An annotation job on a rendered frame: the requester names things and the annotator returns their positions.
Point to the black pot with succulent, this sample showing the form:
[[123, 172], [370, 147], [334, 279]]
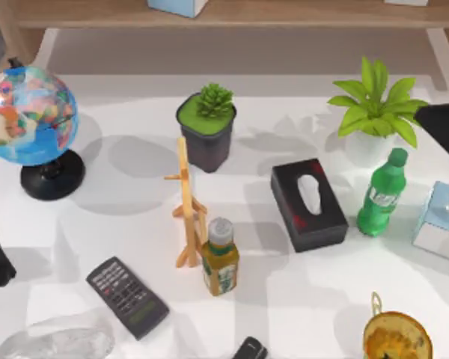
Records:
[[207, 138]]

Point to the small wooden stand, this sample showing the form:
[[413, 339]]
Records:
[[187, 209]]

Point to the yellow tea bottle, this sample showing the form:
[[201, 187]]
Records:
[[220, 261]]

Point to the black tissue box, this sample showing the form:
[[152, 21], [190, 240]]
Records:
[[314, 220]]

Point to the black calculator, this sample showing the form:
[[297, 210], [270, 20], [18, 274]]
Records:
[[127, 295]]

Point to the green bottle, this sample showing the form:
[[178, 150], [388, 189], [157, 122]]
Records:
[[381, 198]]

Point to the white pot with leafy plant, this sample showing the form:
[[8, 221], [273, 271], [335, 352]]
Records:
[[376, 112]]

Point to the wooden shelf unit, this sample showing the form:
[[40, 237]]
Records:
[[284, 18]]

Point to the black stapler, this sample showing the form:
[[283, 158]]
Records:
[[251, 349]]

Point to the globe with black base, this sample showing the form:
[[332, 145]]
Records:
[[26, 116]]

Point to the light blue tissue box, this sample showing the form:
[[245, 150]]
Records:
[[439, 224]]

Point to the clear glass bowl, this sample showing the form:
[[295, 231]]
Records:
[[56, 340]]

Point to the white box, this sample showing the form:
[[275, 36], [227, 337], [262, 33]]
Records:
[[406, 2]]

